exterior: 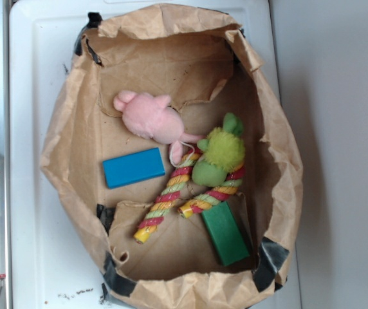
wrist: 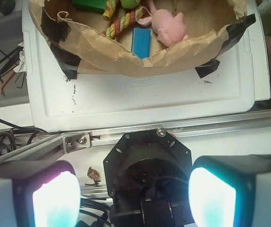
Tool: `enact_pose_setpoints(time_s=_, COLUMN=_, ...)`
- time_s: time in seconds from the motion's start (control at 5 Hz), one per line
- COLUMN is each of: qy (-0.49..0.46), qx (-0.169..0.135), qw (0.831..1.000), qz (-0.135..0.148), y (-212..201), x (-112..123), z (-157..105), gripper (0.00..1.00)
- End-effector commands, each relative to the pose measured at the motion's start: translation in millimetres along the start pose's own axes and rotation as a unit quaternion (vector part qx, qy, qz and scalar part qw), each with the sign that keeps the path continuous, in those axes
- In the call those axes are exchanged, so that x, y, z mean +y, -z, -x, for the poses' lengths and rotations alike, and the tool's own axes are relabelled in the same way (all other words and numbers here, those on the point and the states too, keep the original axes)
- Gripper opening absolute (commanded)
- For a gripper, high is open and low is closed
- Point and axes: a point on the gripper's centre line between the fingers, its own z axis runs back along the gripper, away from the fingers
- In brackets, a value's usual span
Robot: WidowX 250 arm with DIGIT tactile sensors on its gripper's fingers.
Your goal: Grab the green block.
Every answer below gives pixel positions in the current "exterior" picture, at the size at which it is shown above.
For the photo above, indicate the green rectangular block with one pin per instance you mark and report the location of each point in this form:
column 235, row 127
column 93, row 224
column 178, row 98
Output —
column 225, row 234

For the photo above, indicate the blue rectangular block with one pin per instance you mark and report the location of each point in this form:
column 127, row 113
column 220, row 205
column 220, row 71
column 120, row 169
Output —
column 133, row 168

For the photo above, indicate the multicolour rope toy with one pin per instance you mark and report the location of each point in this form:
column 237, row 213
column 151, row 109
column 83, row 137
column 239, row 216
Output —
column 172, row 193

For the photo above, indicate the brown paper bag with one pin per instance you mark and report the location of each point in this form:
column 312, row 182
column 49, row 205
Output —
column 202, row 60

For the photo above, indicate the pink plush toy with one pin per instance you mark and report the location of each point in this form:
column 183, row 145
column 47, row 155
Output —
column 151, row 117

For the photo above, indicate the green yellow plush toy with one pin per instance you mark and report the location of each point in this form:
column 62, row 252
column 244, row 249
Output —
column 223, row 151

